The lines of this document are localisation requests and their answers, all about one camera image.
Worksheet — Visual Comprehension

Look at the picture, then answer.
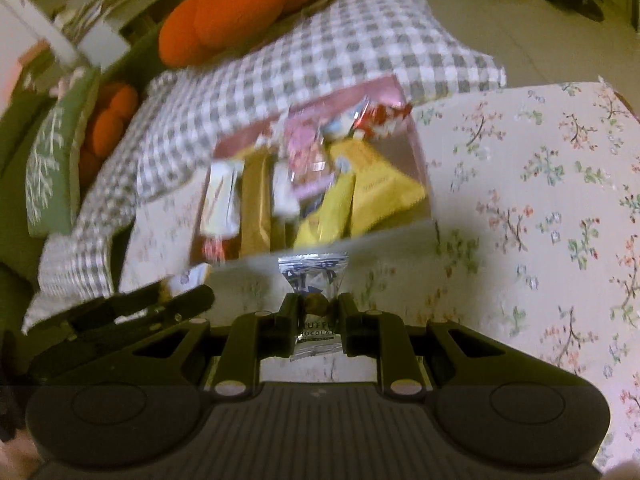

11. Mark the large orange pumpkin cushion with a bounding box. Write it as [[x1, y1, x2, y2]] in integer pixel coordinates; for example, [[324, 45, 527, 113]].
[[159, 0, 337, 68]]

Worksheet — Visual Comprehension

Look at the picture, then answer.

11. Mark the floral tablecloth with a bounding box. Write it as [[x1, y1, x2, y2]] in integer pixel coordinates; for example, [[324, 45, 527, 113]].
[[117, 77, 640, 476]]

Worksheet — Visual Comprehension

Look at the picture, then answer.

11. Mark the grey checkered cushion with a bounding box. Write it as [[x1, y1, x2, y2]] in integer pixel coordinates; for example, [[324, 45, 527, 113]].
[[200, 0, 507, 126]]

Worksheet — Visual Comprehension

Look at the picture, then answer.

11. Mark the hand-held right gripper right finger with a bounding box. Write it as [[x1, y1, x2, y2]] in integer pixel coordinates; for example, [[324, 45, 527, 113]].
[[337, 291, 581, 396]]

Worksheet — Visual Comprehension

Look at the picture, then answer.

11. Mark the clear chocolate packet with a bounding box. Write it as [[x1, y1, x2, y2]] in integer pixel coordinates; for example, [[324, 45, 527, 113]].
[[277, 252, 351, 363]]

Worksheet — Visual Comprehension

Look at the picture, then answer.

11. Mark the pile of snack packets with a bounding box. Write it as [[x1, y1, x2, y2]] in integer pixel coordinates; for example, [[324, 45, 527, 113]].
[[200, 97, 428, 261]]

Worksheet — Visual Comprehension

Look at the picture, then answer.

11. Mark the pink cardboard box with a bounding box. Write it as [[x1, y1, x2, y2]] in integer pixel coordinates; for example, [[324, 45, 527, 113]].
[[187, 75, 436, 268]]

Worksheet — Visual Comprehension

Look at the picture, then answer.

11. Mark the small orange pumpkin cushion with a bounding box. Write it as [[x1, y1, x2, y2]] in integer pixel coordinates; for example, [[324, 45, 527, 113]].
[[77, 82, 140, 186]]

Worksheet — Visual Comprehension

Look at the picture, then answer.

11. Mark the white bookshelf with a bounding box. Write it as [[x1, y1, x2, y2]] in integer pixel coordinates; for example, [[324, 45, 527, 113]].
[[0, 0, 211, 71]]

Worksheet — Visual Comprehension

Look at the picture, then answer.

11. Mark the green snowflake pillow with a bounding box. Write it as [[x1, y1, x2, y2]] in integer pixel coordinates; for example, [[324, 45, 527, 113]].
[[25, 67, 101, 238]]

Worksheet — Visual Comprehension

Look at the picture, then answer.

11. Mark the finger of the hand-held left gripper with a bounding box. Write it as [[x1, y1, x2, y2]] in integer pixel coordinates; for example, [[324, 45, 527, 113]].
[[22, 284, 163, 342], [112, 284, 217, 333]]

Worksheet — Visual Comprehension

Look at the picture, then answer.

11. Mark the grey checkered blanket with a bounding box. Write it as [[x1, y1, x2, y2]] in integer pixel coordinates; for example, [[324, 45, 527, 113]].
[[22, 72, 241, 333]]

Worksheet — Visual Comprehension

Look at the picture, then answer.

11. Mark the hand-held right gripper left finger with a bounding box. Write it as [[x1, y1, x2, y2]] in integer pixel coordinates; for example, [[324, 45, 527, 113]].
[[55, 292, 303, 401]]

